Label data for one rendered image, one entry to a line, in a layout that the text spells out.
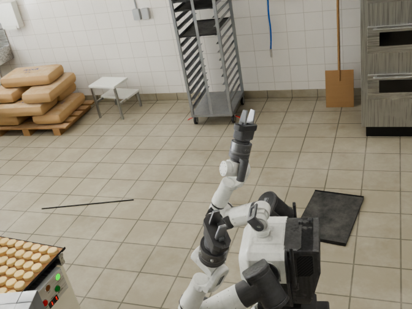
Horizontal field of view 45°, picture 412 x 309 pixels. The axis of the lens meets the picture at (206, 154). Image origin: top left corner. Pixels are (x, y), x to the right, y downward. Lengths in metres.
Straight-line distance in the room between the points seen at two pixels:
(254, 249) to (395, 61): 3.17
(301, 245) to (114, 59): 5.16
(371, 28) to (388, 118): 0.89
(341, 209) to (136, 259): 1.64
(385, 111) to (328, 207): 1.28
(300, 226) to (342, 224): 1.99
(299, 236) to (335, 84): 3.88
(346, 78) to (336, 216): 2.07
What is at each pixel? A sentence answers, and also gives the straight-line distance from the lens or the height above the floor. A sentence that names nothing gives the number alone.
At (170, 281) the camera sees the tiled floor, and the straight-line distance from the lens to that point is 3.64.
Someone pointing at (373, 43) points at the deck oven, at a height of 0.95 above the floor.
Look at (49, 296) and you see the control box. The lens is 2.67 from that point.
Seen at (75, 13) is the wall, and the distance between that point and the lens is 6.75.
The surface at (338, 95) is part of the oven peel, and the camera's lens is 5.67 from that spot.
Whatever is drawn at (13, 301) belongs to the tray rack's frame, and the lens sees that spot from 1.01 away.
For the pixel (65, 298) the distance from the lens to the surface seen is 2.83.
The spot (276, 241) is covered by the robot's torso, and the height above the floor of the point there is 1.23.
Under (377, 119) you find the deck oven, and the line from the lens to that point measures 4.96.
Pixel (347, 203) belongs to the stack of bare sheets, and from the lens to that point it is 4.11.
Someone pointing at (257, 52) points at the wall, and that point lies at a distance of 5.94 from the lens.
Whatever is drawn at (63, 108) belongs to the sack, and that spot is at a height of 0.25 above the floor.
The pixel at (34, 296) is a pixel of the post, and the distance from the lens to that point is 1.00.
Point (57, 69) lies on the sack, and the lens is 6.54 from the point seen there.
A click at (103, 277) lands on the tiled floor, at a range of 3.86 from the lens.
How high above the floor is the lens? 2.43
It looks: 29 degrees down
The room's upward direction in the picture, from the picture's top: 11 degrees counter-clockwise
